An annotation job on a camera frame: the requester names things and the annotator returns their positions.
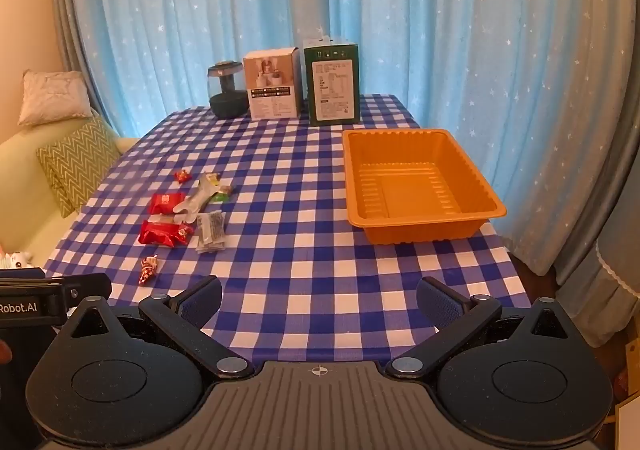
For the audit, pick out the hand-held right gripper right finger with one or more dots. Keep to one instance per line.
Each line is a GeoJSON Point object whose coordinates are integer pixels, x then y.
{"type": "Point", "coordinates": [440, 302]}

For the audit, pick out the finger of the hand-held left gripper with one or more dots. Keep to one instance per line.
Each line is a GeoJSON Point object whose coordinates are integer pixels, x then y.
{"type": "Point", "coordinates": [75, 286]}
{"type": "Point", "coordinates": [22, 273]}

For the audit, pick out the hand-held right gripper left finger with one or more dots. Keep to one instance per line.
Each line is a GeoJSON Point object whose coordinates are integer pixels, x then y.
{"type": "Point", "coordinates": [202, 302]}

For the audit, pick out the red snack packet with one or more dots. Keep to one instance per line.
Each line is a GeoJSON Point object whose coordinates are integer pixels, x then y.
{"type": "Point", "coordinates": [162, 232]}

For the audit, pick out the orange plastic tray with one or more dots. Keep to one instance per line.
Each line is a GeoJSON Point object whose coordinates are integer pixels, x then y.
{"type": "Point", "coordinates": [400, 190]}

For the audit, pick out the white plush toy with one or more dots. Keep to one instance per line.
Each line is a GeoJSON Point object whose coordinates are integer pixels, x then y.
{"type": "Point", "coordinates": [15, 260]}

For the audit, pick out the red twisted candy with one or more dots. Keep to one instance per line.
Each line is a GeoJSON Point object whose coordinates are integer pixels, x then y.
{"type": "Point", "coordinates": [148, 270]}

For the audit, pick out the grey speckled snack packet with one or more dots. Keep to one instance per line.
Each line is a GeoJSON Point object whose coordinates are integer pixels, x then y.
{"type": "Point", "coordinates": [210, 230]}

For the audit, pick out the cream sofa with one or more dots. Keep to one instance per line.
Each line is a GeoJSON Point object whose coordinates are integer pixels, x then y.
{"type": "Point", "coordinates": [20, 180]}

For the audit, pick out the red packet with white label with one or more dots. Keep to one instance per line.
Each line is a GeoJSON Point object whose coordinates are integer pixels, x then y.
{"type": "Point", "coordinates": [162, 203]}

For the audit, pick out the white green snack packet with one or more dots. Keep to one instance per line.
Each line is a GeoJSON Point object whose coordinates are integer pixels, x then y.
{"type": "Point", "coordinates": [200, 195]}

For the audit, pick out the yellow candy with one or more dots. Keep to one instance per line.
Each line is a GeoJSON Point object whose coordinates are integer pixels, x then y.
{"type": "Point", "coordinates": [225, 190]}

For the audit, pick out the blue white checked tablecloth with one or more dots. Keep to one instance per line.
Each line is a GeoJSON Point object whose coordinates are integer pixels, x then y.
{"type": "Point", "coordinates": [300, 230]}

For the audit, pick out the green zigzag cushion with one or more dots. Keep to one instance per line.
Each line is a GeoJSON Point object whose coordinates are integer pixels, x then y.
{"type": "Point", "coordinates": [75, 160]}

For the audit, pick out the small red candy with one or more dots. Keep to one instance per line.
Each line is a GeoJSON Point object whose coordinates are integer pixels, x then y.
{"type": "Point", "coordinates": [182, 176]}

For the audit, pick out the white cushion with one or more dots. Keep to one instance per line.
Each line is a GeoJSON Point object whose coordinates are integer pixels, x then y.
{"type": "Point", "coordinates": [50, 95]}

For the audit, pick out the brown paper tag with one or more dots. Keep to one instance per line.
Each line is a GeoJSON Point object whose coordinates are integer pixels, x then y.
{"type": "Point", "coordinates": [632, 355]}

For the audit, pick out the dark glass humidifier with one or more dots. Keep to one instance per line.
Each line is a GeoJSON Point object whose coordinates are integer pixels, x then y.
{"type": "Point", "coordinates": [227, 100]}

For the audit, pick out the white cardboard box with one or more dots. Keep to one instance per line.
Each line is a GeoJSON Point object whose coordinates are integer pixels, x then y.
{"type": "Point", "coordinates": [272, 90]}

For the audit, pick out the white paper sheet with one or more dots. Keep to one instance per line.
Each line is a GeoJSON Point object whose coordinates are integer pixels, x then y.
{"type": "Point", "coordinates": [629, 422]}

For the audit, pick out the grey curtain with lace trim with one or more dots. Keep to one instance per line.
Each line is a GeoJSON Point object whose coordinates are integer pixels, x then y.
{"type": "Point", "coordinates": [620, 155]}

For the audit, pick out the green cardboard box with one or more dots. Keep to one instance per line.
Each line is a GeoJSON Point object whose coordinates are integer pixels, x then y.
{"type": "Point", "coordinates": [332, 85]}

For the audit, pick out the blue star curtain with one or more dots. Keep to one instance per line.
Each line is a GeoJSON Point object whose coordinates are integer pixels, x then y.
{"type": "Point", "coordinates": [400, 5]}

